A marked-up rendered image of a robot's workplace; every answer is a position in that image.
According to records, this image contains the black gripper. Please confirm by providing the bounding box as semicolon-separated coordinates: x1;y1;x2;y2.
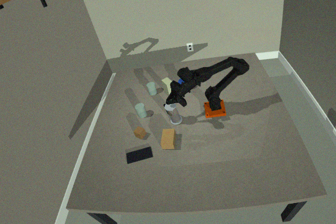
166;82;191;107

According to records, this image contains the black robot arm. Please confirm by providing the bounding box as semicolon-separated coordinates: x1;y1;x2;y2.
170;57;249;111

